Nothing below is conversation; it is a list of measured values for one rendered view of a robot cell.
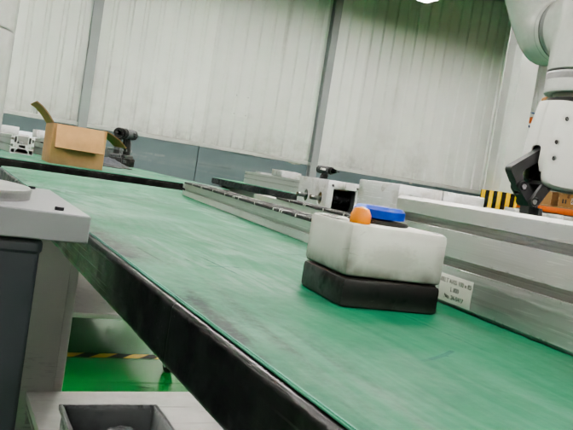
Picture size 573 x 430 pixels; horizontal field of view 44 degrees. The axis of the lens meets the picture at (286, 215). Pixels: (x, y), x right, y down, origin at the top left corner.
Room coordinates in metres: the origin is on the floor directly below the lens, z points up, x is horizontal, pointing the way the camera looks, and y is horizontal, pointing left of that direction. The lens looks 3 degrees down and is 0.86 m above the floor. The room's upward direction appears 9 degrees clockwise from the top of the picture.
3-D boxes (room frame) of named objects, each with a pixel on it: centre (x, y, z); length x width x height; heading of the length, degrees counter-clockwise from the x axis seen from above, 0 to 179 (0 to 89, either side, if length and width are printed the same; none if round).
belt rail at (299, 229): (1.34, 0.09, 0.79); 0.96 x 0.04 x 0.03; 20
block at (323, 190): (1.73, -0.10, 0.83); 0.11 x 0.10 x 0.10; 109
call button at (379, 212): (0.54, -0.07, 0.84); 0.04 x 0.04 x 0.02
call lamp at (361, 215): (0.50, -0.05, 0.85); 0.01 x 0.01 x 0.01
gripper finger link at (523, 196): (0.79, -0.26, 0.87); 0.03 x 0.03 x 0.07; 20
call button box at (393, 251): (0.54, -0.08, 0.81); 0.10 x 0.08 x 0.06; 110
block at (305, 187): (1.84, -0.07, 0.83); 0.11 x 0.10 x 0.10; 112
